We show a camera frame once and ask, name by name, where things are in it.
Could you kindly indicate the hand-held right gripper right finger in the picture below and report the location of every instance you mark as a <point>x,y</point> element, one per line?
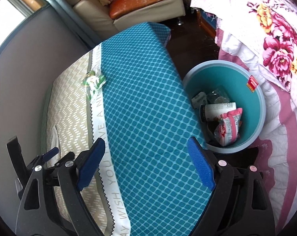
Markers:
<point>201,162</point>

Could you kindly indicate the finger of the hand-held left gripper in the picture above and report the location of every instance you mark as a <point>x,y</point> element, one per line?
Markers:
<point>66,156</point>
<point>51,152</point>

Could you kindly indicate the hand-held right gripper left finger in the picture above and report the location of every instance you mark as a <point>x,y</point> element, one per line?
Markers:
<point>89,164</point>

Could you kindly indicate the pink snack wrapper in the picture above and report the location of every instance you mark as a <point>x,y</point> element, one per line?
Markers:
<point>228,127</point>

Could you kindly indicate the red and white drink can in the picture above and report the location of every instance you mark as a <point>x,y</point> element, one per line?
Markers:
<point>212,111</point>

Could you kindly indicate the white cardboard box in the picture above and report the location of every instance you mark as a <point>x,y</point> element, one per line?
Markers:
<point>199,99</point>

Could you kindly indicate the blue label water bottle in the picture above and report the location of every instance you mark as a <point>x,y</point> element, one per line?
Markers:
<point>219,94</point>

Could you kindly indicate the light blue waste bin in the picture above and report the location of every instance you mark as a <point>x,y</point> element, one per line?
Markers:
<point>236,83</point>

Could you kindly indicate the pink embroidered bed sheet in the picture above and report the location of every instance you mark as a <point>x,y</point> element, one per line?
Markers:
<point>262,150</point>

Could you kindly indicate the green and white wrapper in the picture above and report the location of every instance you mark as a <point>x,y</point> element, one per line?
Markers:
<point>93,81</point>

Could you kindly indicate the teal lattice pattern mat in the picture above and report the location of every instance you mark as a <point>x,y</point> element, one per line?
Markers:
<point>143,103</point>

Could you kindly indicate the window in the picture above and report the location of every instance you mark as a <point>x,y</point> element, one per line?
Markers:
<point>13,12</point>

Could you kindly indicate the grey-blue curtain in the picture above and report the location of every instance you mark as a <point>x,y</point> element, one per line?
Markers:
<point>62,12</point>

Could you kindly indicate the floral quilt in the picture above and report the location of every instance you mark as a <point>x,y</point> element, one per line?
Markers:
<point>273,29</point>

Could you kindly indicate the beige leather sofa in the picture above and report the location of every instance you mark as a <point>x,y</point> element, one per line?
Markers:
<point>148,12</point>

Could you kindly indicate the orange seat cushion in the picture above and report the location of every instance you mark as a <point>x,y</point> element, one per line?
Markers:
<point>143,0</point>

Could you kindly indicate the wooden bed frame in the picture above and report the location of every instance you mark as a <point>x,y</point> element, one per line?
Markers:
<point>207,24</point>

